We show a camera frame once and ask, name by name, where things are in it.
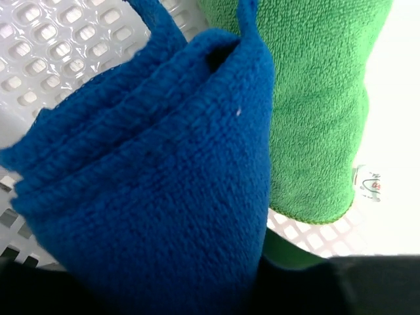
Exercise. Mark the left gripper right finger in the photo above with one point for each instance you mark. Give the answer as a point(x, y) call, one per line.
point(309, 284)

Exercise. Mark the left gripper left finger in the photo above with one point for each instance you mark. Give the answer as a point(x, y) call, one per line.
point(30, 290)

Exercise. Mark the blue microfiber towel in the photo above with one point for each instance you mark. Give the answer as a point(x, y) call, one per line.
point(150, 183)

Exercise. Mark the green microfiber towel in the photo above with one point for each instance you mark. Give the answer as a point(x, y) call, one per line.
point(279, 123)

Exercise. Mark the clear plastic basket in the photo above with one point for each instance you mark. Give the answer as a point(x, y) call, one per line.
point(50, 48)

